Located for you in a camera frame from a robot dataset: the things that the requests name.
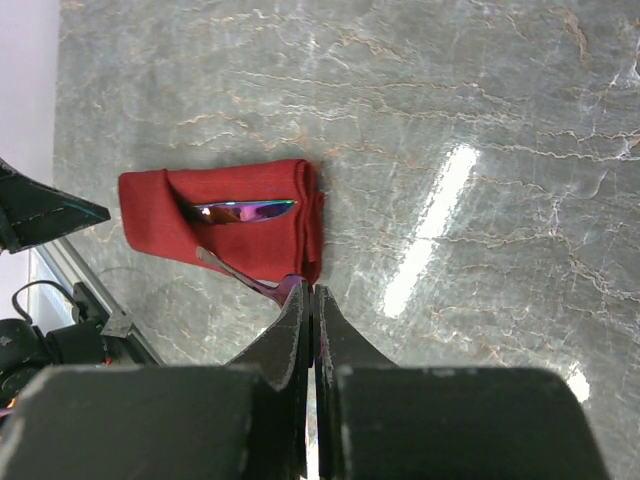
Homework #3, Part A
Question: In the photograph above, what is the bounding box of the front aluminium rail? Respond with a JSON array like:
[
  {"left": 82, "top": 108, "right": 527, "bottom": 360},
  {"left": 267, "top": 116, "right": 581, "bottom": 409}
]
[{"left": 35, "top": 238, "right": 159, "bottom": 363}]

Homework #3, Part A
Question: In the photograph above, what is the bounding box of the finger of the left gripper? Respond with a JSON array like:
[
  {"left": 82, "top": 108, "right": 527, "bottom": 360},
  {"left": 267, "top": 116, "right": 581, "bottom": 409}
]
[{"left": 1, "top": 160, "right": 110, "bottom": 253}]

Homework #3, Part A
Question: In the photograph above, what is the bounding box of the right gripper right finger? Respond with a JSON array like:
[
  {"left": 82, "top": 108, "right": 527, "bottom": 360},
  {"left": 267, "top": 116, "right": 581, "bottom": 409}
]
[{"left": 312, "top": 285, "right": 609, "bottom": 479}]

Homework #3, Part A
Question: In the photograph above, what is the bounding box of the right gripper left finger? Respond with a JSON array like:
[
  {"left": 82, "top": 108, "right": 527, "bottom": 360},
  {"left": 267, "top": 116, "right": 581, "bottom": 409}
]
[{"left": 1, "top": 284, "right": 310, "bottom": 479}]

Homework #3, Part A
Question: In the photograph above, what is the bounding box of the dark red cloth napkin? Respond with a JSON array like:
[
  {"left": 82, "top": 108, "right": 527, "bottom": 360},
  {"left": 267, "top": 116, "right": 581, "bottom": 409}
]
[{"left": 118, "top": 159, "right": 324, "bottom": 283}]

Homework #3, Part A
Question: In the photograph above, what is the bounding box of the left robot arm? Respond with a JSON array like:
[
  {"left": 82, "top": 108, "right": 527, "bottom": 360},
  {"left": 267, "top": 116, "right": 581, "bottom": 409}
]
[{"left": 1, "top": 161, "right": 161, "bottom": 421}]

